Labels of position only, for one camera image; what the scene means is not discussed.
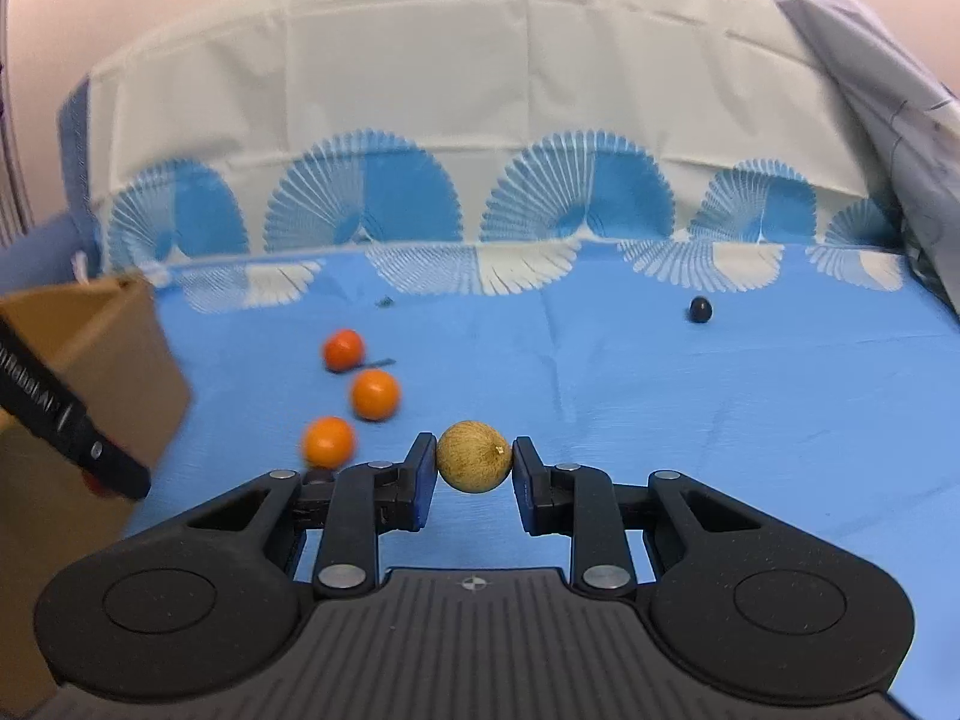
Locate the olive tan round fruit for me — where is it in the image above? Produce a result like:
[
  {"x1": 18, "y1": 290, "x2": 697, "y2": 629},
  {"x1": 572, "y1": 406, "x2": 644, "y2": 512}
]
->
[{"x1": 437, "y1": 420, "x2": 514, "y2": 494}]

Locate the round orange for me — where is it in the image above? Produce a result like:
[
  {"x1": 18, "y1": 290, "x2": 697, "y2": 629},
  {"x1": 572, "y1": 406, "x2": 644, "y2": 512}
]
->
[
  {"x1": 350, "y1": 369, "x2": 402, "y2": 422},
  {"x1": 301, "y1": 416, "x2": 357, "y2": 468},
  {"x1": 322, "y1": 328, "x2": 366, "y2": 374}
]

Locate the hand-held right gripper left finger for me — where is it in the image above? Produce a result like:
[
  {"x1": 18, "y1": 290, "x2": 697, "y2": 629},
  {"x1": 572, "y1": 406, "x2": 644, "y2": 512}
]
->
[{"x1": 178, "y1": 433, "x2": 438, "y2": 602}]

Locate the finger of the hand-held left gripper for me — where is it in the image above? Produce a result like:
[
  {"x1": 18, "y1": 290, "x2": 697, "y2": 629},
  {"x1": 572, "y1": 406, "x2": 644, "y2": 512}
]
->
[{"x1": 64, "y1": 401, "x2": 152, "y2": 501}]

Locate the blue fan-print cloth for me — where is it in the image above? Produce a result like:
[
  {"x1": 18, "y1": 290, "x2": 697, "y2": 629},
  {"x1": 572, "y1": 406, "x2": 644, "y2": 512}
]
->
[{"x1": 56, "y1": 0, "x2": 960, "y2": 695}]

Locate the pale grey crumpled cloth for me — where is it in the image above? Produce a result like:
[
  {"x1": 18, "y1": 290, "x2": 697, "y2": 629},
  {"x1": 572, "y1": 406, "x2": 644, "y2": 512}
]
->
[{"x1": 750, "y1": 0, "x2": 960, "y2": 316}]

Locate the brown cardboard box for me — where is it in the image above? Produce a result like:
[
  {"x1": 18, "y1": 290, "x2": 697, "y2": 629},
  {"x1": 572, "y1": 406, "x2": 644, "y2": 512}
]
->
[{"x1": 0, "y1": 275, "x2": 192, "y2": 713}]

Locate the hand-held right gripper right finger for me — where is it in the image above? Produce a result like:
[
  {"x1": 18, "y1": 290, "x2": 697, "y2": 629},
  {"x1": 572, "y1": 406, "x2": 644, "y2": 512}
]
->
[{"x1": 511, "y1": 435, "x2": 777, "y2": 604}]

